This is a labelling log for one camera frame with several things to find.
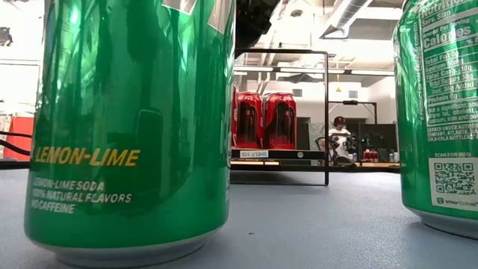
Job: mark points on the red partition panel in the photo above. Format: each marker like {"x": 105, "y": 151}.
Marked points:
{"x": 18, "y": 138}

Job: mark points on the green Sprite can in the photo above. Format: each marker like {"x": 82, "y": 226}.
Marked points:
{"x": 440, "y": 112}
{"x": 127, "y": 112}

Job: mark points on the black metal table frame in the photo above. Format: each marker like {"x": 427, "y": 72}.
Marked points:
{"x": 373, "y": 169}

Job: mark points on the black background frame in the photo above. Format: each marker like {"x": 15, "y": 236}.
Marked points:
{"x": 367, "y": 102}

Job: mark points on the wooden shelf with black rails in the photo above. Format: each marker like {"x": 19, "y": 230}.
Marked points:
{"x": 280, "y": 154}

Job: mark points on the distant black robot rig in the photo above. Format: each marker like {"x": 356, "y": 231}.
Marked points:
{"x": 332, "y": 143}

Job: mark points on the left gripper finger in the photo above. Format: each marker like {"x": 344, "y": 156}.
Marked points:
{"x": 254, "y": 18}

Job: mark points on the silver ceiling duct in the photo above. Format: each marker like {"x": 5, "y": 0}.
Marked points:
{"x": 347, "y": 16}

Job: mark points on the person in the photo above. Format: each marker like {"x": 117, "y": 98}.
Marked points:
{"x": 340, "y": 140}

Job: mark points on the distant red object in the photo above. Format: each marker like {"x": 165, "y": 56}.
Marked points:
{"x": 370, "y": 155}

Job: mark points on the red Coca-Cola can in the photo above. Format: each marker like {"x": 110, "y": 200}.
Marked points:
{"x": 280, "y": 119}
{"x": 249, "y": 119}
{"x": 234, "y": 119}

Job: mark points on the blue table mat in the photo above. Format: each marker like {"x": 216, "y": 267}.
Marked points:
{"x": 317, "y": 231}

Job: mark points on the black ceiling-hung device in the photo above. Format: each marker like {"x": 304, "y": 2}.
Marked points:
{"x": 5, "y": 36}

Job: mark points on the distant black equipment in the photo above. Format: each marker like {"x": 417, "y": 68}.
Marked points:
{"x": 384, "y": 151}

